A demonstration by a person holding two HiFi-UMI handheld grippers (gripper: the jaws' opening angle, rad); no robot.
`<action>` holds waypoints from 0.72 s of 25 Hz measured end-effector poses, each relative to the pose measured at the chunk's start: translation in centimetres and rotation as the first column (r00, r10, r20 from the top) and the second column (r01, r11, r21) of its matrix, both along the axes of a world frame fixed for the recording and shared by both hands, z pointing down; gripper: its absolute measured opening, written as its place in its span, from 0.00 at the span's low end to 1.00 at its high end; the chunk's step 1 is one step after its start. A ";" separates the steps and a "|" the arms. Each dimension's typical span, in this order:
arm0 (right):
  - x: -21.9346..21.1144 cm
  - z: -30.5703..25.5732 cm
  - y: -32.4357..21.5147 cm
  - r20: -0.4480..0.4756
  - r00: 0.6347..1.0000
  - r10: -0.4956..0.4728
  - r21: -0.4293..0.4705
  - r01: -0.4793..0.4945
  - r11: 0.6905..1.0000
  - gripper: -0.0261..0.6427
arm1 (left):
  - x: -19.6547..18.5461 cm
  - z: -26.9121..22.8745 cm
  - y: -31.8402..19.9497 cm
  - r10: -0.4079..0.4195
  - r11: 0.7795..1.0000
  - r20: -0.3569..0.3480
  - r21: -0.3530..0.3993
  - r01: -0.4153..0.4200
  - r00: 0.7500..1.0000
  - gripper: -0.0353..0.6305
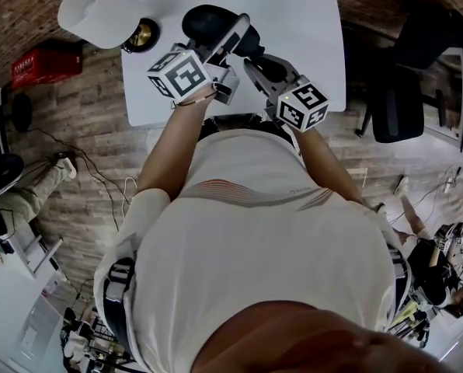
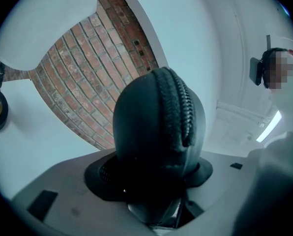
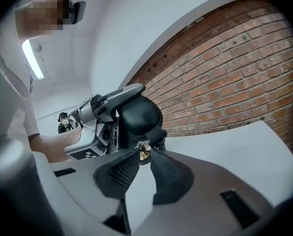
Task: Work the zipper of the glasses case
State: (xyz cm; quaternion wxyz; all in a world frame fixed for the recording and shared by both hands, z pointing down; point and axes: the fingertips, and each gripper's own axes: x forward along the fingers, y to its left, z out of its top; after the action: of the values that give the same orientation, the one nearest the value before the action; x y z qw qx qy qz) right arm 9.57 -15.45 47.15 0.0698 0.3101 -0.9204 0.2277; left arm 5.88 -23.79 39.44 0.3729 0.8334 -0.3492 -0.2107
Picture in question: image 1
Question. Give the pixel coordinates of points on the person's white shirt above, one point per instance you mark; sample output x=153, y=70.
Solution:
x=255, y=255

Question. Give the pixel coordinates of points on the person's left forearm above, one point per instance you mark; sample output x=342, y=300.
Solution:
x=169, y=150

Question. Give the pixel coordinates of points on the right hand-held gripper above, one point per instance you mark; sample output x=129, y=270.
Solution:
x=303, y=105

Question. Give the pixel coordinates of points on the person's black shorts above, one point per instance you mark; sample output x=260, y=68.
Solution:
x=235, y=124

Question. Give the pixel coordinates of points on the yellow-green table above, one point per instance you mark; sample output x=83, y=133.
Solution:
x=408, y=314

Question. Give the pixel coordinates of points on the red cardboard box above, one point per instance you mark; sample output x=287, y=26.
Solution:
x=45, y=68

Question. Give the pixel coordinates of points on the black oblong object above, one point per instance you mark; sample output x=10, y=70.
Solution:
x=204, y=21

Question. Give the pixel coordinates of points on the person's face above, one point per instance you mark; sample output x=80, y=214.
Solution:
x=313, y=344

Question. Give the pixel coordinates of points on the grey office chair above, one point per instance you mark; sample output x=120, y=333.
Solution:
x=2, y=171

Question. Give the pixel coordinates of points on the black office chair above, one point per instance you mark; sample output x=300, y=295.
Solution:
x=396, y=107
x=433, y=33

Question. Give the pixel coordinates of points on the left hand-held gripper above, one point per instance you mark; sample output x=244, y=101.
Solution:
x=185, y=78

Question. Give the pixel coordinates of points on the white shade table lamp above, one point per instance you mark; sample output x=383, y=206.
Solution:
x=95, y=14

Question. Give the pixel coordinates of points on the person's right forearm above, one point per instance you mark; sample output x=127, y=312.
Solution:
x=328, y=165

